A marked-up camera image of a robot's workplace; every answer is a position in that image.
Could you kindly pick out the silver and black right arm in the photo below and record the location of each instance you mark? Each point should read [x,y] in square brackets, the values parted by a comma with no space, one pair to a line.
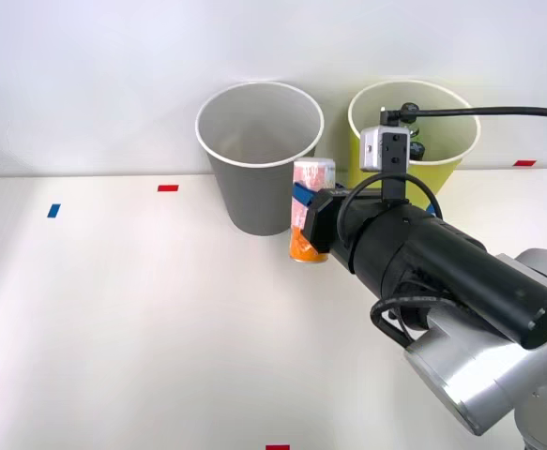
[442,248]

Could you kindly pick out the grey plastic waste bin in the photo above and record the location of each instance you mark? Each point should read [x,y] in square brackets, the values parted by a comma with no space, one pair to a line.
[254,197]

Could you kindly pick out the yellow-green plastic waste bin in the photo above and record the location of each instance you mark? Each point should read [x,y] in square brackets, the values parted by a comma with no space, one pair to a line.
[442,175]

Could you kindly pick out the orange and white drink can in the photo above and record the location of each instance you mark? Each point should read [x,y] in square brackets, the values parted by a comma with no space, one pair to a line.
[311,172]

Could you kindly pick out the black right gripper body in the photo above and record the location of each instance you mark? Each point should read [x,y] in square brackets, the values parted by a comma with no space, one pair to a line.
[324,225]

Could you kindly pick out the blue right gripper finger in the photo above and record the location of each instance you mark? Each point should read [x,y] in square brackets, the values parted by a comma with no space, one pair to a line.
[305,193]

